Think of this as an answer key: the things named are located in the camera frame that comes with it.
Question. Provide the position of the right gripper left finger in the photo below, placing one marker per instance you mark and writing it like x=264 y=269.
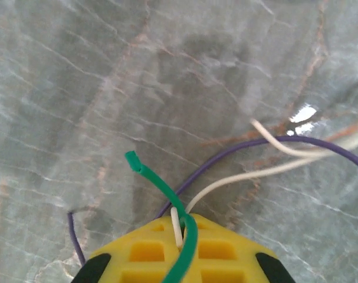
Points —
x=143 y=253

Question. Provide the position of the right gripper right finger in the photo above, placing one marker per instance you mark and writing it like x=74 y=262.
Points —
x=226 y=253

